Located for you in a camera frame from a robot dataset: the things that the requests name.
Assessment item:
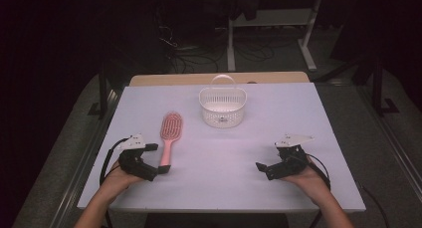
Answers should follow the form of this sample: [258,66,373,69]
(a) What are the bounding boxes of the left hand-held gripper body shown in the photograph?
[116,132,159,182]

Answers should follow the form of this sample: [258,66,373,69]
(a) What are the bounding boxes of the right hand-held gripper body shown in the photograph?
[265,133,315,181]

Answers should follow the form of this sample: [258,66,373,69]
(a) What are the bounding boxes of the pink hair brush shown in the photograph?
[159,112,184,167]

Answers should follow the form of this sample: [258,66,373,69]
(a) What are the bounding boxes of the white perforated plastic basket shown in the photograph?
[198,74,248,129]

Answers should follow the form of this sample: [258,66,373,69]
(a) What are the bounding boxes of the person's left hand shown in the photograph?
[103,161,145,194]

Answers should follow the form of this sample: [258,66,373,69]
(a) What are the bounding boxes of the person's right hand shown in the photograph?
[282,156,327,197]

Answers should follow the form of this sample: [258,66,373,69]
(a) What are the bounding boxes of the black metal stand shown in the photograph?
[370,53,400,117]
[87,62,111,120]

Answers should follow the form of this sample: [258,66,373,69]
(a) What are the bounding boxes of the wooden table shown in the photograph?
[128,71,311,88]

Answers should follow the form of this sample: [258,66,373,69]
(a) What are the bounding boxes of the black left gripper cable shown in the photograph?
[99,137,129,186]

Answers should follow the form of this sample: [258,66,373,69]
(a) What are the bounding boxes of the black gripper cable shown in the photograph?
[99,137,129,186]
[305,152,332,228]

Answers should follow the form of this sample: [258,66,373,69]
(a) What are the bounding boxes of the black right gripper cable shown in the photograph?
[305,152,332,228]

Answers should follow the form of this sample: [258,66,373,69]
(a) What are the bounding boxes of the metal floor rail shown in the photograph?
[49,88,124,228]
[356,84,422,203]

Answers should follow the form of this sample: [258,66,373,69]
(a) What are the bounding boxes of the black floor cable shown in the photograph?
[358,183,391,228]

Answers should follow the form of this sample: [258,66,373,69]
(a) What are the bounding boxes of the bundle of floor cables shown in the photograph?
[154,20,230,74]

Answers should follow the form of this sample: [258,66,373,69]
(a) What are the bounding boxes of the white desk frame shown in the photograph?
[226,0,323,73]

